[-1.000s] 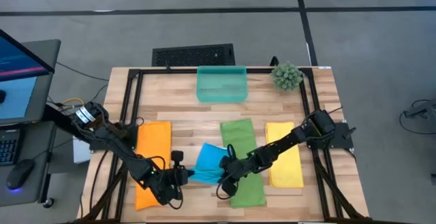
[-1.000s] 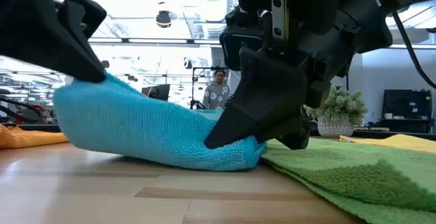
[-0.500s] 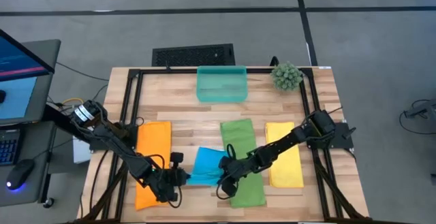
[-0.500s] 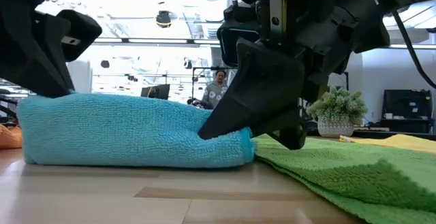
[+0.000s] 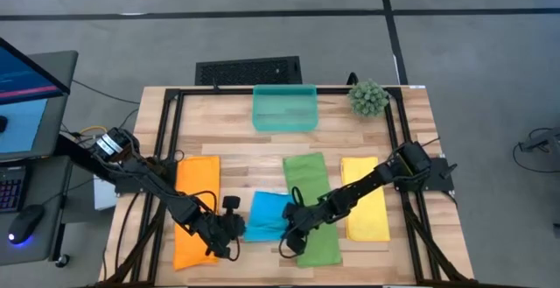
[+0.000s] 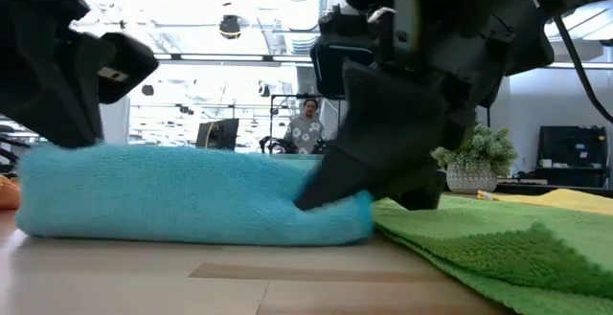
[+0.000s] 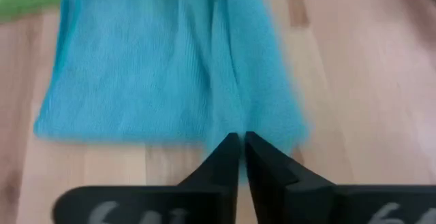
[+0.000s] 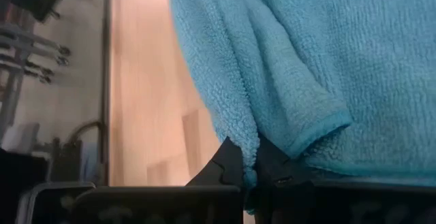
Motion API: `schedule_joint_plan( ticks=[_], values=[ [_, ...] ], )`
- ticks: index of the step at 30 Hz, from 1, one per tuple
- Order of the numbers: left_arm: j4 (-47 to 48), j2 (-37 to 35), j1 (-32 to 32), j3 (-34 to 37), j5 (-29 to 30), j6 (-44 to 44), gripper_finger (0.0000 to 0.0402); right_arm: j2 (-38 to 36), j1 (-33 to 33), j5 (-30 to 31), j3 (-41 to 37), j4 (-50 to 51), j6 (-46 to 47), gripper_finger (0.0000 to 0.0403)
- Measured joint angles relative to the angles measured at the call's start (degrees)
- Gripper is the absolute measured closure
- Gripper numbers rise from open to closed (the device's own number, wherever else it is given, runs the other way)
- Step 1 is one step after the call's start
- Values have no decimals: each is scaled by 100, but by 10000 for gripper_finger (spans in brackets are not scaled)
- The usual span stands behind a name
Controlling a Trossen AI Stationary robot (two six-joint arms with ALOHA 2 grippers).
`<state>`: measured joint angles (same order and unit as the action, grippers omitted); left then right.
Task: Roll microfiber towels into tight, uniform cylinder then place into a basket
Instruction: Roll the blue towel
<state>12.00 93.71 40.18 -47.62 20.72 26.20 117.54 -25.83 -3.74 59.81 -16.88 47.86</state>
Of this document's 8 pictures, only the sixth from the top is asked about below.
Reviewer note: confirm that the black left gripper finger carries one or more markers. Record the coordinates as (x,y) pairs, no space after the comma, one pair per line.
(48,90)

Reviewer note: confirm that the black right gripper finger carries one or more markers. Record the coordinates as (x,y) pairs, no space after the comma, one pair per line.
(383,128)
(421,190)

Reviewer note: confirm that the green microfiber towel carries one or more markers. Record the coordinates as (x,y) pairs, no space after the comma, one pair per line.
(503,257)

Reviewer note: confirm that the blue microfiber towel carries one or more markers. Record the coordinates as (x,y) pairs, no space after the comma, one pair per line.
(167,195)

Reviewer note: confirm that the orange microfiber towel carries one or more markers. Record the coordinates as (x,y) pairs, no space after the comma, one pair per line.
(8,193)

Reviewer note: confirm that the yellow microfiber towel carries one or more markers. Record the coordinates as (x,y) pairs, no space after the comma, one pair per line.
(565,200)

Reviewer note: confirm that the green potted plant white pot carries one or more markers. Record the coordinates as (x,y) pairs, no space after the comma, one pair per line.
(474,157)

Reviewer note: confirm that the white pillar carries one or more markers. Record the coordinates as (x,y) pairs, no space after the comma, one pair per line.
(115,123)

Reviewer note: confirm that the person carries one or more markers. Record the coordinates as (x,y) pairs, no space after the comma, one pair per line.
(305,130)

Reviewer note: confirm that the white mug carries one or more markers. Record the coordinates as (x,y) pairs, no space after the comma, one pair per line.
(546,163)

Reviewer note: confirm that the black television cabinet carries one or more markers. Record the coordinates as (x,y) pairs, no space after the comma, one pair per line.
(572,152)

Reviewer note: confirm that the black computer monitor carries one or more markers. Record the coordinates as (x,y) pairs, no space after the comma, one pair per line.
(218,134)

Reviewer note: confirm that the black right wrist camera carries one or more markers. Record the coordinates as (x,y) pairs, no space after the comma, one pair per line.
(342,66)

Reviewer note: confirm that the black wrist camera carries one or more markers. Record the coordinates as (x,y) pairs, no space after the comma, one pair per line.
(342,66)
(131,66)

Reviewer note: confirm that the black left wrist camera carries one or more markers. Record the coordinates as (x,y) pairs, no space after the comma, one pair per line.
(131,66)

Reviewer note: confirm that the black metal table frame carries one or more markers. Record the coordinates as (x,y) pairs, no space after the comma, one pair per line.
(551,190)

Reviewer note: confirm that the silver ventilation duct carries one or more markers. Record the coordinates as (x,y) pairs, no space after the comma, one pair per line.
(299,13)

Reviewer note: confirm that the black ceiling camera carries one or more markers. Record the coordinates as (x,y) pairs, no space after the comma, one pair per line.
(230,27)

